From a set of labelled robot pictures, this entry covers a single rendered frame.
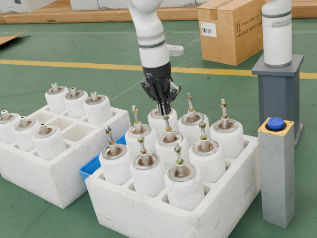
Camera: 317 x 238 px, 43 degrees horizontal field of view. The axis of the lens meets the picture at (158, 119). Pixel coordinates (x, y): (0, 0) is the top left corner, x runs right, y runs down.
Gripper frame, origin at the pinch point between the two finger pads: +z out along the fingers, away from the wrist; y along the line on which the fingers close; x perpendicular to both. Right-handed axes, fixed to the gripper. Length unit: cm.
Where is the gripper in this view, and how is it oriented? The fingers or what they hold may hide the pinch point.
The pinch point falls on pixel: (164, 108)
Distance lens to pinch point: 112.6
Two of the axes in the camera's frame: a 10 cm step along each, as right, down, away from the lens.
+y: 7.6, 2.0, -6.1
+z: 1.7, 8.6, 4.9
